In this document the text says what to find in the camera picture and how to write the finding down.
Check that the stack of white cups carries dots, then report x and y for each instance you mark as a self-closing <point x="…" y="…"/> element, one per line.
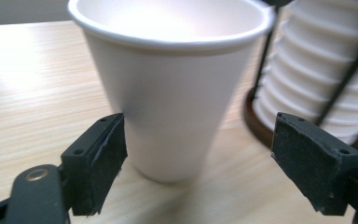
<point x="310" y="71"/>

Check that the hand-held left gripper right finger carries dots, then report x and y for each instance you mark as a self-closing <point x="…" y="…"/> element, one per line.
<point x="313" y="165"/>

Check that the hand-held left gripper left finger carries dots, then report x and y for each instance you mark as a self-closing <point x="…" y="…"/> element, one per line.
<point x="90" y="168"/>

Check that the dark double cup holder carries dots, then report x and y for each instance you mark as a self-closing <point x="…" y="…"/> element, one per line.
<point x="255" y="126"/>

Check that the single white paper cup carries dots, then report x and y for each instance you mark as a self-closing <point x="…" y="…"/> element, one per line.
<point x="171" y="102"/>

